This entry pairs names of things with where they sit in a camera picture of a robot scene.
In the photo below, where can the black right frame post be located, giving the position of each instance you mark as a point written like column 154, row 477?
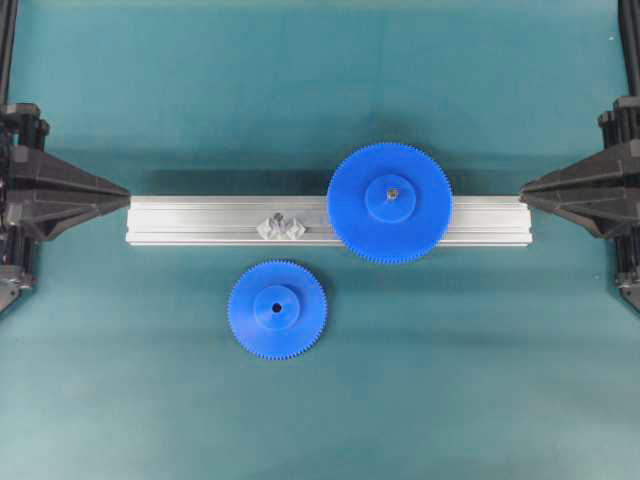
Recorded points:
column 628, row 20

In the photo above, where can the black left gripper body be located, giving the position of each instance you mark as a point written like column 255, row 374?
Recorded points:
column 20, row 125

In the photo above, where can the black left frame post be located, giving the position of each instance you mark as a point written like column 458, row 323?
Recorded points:
column 8, row 17

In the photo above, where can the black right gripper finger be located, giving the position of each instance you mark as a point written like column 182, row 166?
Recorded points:
column 604, row 219
column 609, row 165

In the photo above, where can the small blue gear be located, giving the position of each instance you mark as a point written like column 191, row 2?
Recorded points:
column 277, row 310

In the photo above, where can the aluminium extrusion rail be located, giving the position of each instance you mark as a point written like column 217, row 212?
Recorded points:
column 477, row 221

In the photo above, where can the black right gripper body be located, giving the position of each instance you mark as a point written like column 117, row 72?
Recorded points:
column 619, row 125

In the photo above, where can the black frame post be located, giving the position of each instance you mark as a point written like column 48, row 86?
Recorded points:
column 628, row 20
column 8, row 17

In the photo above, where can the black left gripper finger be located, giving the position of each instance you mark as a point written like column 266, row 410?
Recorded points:
column 48, row 218
column 35, row 169

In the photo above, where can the large blue gear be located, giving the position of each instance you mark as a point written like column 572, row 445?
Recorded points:
column 389, row 203

